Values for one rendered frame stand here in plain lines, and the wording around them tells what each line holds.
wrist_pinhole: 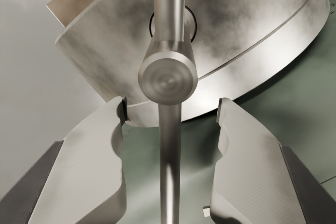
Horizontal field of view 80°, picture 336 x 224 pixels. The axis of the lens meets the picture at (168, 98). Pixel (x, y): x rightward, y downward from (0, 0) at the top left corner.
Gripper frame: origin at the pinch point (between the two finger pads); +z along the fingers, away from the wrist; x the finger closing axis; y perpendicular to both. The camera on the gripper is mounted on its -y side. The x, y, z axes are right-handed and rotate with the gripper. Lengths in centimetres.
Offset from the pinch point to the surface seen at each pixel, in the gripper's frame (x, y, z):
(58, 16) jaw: -14.1, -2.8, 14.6
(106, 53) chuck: -5.6, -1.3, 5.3
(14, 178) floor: -135, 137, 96
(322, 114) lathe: 13.4, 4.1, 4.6
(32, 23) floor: -88, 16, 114
